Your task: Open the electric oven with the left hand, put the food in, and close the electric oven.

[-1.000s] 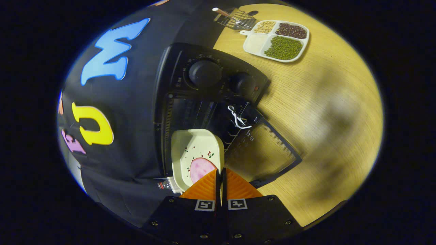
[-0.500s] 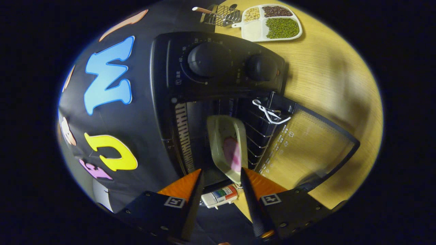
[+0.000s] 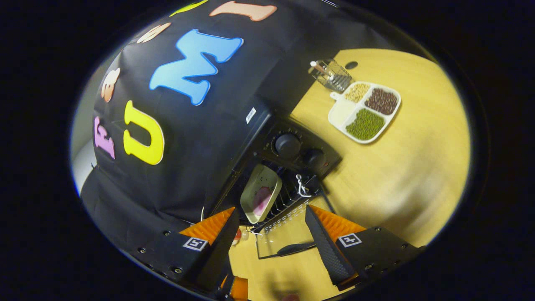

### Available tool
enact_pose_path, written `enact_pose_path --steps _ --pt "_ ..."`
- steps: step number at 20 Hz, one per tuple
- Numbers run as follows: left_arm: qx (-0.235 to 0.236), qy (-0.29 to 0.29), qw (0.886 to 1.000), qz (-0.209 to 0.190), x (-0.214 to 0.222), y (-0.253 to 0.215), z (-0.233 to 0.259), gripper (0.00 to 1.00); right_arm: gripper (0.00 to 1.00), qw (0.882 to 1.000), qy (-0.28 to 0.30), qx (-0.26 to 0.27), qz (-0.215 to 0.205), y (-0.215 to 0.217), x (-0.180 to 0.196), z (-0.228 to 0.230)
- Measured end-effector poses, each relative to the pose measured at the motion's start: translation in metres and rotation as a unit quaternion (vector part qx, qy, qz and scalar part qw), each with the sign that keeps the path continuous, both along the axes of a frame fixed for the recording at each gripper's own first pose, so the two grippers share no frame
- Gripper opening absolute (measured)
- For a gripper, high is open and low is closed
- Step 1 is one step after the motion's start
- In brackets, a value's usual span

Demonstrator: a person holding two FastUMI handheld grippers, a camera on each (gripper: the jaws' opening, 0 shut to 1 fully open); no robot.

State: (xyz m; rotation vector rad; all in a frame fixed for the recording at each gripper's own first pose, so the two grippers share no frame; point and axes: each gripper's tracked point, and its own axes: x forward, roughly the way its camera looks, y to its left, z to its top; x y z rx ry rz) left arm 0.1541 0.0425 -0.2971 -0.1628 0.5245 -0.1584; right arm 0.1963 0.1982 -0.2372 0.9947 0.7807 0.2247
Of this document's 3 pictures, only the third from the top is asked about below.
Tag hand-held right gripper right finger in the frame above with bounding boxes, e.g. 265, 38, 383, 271
305, 204, 423, 292

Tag white divided tray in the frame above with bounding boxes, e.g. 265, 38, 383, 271
328, 82, 402, 145

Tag green mung beans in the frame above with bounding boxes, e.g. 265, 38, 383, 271
346, 109, 385, 140

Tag yellow soybeans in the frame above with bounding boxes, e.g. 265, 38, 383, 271
345, 83, 370, 103

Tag cream square plate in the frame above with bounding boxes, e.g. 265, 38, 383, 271
240, 164, 283, 224

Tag red label plastic bottle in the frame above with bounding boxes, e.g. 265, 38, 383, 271
231, 227, 251, 247

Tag pink ham slice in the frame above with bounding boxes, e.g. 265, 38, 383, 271
253, 187, 272, 217

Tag black backdrop cloth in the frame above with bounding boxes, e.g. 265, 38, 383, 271
79, 0, 418, 251

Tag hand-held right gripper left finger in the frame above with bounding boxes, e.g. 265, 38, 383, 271
125, 207, 239, 293

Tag silver metal clip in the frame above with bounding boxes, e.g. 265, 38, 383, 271
296, 174, 312, 198

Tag wooden handled utensil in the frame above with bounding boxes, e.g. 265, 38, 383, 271
310, 61, 335, 80

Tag dark red beans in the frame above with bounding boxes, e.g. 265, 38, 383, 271
365, 88, 397, 115

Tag wire mesh utensil holder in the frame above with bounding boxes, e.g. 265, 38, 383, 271
308, 59, 354, 93

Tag black electric oven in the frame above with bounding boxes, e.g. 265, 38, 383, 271
209, 98, 341, 260

